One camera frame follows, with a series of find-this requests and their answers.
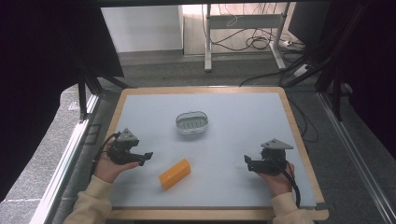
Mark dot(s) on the person's right hand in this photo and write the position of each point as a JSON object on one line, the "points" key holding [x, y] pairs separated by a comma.
{"points": [[278, 183]]}

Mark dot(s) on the orange soap bar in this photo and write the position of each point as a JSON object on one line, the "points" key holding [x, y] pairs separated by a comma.
{"points": [[175, 174]]}

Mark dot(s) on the grey floor socket plate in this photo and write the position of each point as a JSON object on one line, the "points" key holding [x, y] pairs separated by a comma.
{"points": [[92, 134]]}

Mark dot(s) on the aluminium rail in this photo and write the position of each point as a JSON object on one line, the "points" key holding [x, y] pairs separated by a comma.
{"points": [[358, 161], [67, 161]]}

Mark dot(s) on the light grey table mat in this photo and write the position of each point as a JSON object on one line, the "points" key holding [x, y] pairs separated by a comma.
{"points": [[218, 149]]}

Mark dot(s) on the dark curtain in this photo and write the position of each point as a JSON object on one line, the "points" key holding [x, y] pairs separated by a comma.
{"points": [[373, 77], [37, 77]]}

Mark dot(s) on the white metal desk frame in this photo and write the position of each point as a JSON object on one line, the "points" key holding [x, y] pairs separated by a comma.
{"points": [[208, 46]]}

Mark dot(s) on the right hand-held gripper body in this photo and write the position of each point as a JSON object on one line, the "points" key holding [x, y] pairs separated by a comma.
{"points": [[271, 160]]}

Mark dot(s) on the person's left hand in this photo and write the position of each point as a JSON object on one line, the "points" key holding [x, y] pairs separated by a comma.
{"points": [[107, 169]]}

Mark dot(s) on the white cabinet panel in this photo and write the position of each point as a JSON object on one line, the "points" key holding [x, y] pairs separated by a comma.
{"points": [[143, 28]]}

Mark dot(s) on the white power strip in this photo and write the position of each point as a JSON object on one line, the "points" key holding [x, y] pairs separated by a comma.
{"points": [[300, 70]]}

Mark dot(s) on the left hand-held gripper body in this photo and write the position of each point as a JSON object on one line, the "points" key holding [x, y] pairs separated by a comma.
{"points": [[123, 152]]}

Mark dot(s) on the black metal stand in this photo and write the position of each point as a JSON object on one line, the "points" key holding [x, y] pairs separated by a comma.
{"points": [[82, 99], [336, 93]]}

